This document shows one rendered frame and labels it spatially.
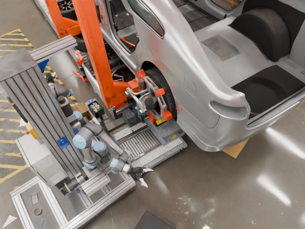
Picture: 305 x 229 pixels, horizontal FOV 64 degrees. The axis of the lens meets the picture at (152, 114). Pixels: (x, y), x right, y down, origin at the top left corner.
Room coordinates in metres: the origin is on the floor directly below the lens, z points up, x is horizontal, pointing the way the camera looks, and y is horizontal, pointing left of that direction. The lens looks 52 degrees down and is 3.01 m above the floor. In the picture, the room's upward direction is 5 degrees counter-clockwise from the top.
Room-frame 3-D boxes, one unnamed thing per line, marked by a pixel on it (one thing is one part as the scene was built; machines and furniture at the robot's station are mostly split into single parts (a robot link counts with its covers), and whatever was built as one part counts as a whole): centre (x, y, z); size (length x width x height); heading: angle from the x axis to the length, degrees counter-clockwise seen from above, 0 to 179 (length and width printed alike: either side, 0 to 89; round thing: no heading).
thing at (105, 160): (1.23, 0.53, 0.87); 0.15 x 0.15 x 0.10
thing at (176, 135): (2.04, -0.16, 0.13); 0.50 x 0.36 x 0.10; 29
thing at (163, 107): (1.96, -0.01, 0.85); 0.54 x 0.07 x 0.54; 29
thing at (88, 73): (3.35, 1.13, 0.28); 2.47 x 0.09 x 0.22; 29
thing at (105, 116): (2.19, 0.78, 0.44); 0.43 x 0.17 x 0.03; 29
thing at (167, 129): (2.04, -0.16, 0.32); 0.40 x 0.30 x 0.28; 29
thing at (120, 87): (2.39, 0.26, 0.69); 0.52 x 0.17 x 0.35; 119
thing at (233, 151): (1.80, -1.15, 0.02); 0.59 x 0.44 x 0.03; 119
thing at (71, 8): (5.15, 1.66, 0.39); 0.66 x 0.66 x 0.24
